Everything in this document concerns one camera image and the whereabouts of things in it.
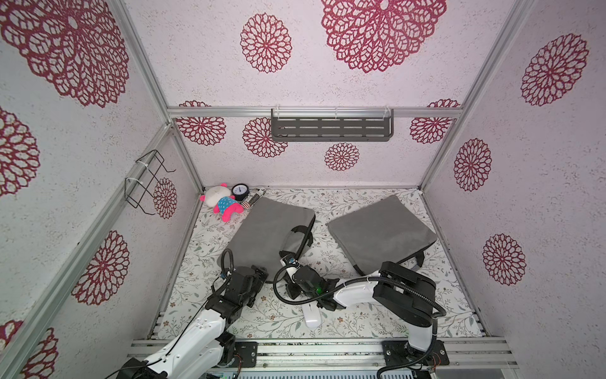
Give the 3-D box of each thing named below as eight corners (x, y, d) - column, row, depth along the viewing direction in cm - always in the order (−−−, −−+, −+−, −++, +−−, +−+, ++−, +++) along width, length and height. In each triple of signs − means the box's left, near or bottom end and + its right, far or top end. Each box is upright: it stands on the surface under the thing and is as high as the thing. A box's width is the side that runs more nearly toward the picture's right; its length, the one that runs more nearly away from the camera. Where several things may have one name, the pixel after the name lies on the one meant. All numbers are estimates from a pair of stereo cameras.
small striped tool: (241, 205, 114) (240, 202, 112) (261, 189, 121) (260, 186, 119) (247, 209, 113) (246, 206, 111) (266, 193, 119) (266, 190, 118)
